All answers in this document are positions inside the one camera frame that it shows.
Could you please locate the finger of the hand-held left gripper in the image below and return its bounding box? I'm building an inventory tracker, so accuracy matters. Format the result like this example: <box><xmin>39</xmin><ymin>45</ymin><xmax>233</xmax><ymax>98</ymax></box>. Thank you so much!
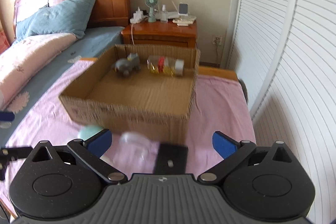
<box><xmin>0</xmin><ymin>112</ymin><xmax>15</xmax><ymax>129</ymax></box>
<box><xmin>0</xmin><ymin>146</ymin><xmax>32</xmax><ymax>181</ymax></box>

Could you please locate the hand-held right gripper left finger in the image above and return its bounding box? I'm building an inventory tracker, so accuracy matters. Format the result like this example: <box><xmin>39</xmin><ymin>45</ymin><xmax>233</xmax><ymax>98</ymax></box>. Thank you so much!
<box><xmin>25</xmin><ymin>129</ymin><xmax>126</xmax><ymax>184</ymax></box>

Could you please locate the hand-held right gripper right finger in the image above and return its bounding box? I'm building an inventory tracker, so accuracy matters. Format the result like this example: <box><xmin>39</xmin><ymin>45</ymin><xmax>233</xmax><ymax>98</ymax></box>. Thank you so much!
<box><xmin>197</xmin><ymin>132</ymin><xmax>300</xmax><ymax>184</ymax></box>

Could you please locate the mint green oval case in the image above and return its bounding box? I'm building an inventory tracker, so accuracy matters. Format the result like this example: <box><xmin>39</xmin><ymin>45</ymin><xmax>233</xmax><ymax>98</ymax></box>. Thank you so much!
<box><xmin>79</xmin><ymin>125</ymin><xmax>103</xmax><ymax>142</ymax></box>

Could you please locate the clear plastic jar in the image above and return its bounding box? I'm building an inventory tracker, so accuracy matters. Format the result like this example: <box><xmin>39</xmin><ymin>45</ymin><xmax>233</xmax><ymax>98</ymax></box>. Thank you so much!
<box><xmin>118</xmin><ymin>132</ymin><xmax>160</xmax><ymax>161</ymax></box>

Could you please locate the black rectangular plate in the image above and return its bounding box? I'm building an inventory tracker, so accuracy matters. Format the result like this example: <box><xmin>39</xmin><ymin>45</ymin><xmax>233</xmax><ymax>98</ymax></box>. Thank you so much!
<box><xmin>153</xmin><ymin>143</ymin><xmax>189</xmax><ymax>174</ymax></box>

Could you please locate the brown cardboard box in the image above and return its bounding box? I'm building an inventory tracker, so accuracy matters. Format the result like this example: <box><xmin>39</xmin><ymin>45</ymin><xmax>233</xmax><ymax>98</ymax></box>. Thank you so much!
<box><xmin>58</xmin><ymin>44</ymin><xmax>201</xmax><ymax>146</ymax></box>

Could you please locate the pink towel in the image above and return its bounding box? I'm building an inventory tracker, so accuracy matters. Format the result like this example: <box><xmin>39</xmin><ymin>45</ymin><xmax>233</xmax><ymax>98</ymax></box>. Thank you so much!
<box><xmin>0</xmin><ymin>60</ymin><xmax>256</xmax><ymax>214</ymax></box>

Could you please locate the pink floral quilt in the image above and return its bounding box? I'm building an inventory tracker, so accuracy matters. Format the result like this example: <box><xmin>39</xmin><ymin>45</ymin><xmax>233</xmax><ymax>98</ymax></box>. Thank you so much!
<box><xmin>0</xmin><ymin>32</ymin><xmax>78</xmax><ymax>106</ymax></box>

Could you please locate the grey elephant toy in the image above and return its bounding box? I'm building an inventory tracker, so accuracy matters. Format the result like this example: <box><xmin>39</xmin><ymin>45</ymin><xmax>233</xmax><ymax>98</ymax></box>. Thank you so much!
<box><xmin>112</xmin><ymin>52</ymin><xmax>141</xmax><ymax>78</ymax></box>

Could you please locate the blue bedsheet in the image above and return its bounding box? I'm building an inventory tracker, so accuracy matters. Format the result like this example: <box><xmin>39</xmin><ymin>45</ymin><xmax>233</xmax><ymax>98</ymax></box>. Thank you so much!
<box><xmin>0</xmin><ymin>26</ymin><xmax>126</xmax><ymax>146</ymax></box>

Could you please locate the clear bottle with coloured clips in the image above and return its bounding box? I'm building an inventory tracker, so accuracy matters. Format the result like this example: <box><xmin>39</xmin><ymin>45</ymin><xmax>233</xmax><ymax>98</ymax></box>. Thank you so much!
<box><xmin>146</xmin><ymin>55</ymin><xmax>185</xmax><ymax>77</ymax></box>

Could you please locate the white louvered wardrobe door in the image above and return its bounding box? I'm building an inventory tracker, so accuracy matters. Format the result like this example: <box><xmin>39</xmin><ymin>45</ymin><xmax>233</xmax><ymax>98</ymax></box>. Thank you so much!
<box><xmin>226</xmin><ymin>0</ymin><xmax>300</xmax><ymax>114</ymax></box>
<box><xmin>251</xmin><ymin>0</ymin><xmax>336</xmax><ymax>224</ymax></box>

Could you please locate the blue pillow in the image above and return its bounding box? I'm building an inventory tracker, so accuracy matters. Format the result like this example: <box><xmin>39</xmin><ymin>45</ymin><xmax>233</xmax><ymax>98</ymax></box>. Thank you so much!
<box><xmin>16</xmin><ymin>0</ymin><xmax>98</xmax><ymax>39</ymax></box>

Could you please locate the wooden nightstand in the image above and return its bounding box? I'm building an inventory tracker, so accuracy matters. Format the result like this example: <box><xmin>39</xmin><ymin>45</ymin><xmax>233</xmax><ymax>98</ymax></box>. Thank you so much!
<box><xmin>121</xmin><ymin>20</ymin><xmax>198</xmax><ymax>49</ymax></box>

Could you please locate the white power strip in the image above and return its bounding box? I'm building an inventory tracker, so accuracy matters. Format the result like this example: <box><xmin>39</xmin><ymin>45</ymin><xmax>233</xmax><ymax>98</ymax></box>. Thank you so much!
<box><xmin>130</xmin><ymin>7</ymin><xmax>147</xmax><ymax>25</ymax></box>

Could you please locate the white router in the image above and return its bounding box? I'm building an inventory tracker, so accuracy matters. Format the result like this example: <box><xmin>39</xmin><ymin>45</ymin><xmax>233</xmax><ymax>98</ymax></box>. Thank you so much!
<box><xmin>168</xmin><ymin>0</ymin><xmax>196</xmax><ymax>20</ymax></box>

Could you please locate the small green desk fan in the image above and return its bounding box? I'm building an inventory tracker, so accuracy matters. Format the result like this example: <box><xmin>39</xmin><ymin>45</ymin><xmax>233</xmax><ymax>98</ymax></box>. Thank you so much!
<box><xmin>145</xmin><ymin>0</ymin><xmax>159</xmax><ymax>23</ymax></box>

